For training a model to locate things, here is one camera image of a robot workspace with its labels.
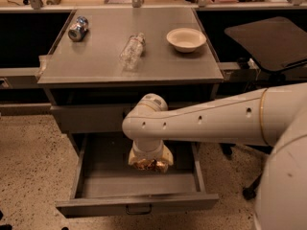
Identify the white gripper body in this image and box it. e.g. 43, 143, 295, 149
131, 139, 164, 160

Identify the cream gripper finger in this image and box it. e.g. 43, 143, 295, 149
128, 149, 140, 166
157, 146, 174, 173

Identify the orange soda can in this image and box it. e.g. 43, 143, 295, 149
132, 159, 168, 173

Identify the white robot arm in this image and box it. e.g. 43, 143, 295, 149
122, 82, 307, 230

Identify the open middle drawer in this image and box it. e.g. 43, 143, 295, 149
56, 133, 219, 218

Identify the closed upper drawer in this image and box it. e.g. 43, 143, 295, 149
51, 103, 134, 133

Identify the grey drawer cabinet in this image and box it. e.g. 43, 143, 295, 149
36, 6, 224, 155

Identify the blue silver soda can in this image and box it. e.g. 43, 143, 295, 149
68, 16, 88, 42

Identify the clear plastic bottle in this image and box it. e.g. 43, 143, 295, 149
119, 33, 145, 71

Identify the white bowl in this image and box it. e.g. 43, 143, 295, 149
166, 28, 206, 53

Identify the black office chair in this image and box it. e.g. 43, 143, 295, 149
219, 15, 307, 200

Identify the long background workbench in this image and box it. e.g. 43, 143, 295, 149
1, 0, 307, 104

